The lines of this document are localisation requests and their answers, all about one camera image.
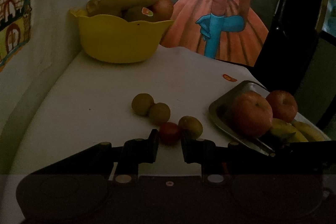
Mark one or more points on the orange fruit in bowl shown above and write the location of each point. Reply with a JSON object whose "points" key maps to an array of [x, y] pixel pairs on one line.
{"points": [[163, 9]]}

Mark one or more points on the brown kiwi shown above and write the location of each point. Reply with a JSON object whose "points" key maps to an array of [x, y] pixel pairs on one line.
{"points": [[141, 103], [159, 113], [190, 127]]}

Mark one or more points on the small orange sticker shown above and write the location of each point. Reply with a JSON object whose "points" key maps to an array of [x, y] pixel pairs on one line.
{"points": [[229, 78]]}

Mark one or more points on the metal tray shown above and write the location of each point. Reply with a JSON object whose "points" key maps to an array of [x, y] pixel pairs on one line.
{"points": [[223, 117]]}

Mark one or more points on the painting of orange skirt woman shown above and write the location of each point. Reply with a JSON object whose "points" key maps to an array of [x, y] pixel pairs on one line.
{"points": [[227, 30]]}

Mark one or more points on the yellow plastic fruit bowl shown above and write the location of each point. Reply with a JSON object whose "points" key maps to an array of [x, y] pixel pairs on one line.
{"points": [[112, 39]]}

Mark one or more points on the small red apple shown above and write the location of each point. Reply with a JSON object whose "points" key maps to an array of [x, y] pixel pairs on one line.
{"points": [[170, 133]]}

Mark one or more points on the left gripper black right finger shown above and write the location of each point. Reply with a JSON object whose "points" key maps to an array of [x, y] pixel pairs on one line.
{"points": [[202, 151]]}

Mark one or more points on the large red apple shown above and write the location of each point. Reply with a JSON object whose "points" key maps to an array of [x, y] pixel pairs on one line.
{"points": [[252, 113]]}

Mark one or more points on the dark fruit with sticker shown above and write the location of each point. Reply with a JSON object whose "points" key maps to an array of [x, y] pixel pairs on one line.
{"points": [[139, 13]]}

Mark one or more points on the yellow banana in bowl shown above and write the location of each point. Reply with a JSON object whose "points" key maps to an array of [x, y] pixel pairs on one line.
{"points": [[114, 7]]}

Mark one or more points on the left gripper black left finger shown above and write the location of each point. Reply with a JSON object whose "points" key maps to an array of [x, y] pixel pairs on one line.
{"points": [[137, 151]]}

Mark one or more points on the children's house drawings poster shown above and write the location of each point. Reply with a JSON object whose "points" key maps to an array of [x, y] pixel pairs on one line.
{"points": [[15, 28]]}

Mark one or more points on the yellow banana on tray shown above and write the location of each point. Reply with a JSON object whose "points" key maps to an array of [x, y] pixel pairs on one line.
{"points": [[286, 131]]}

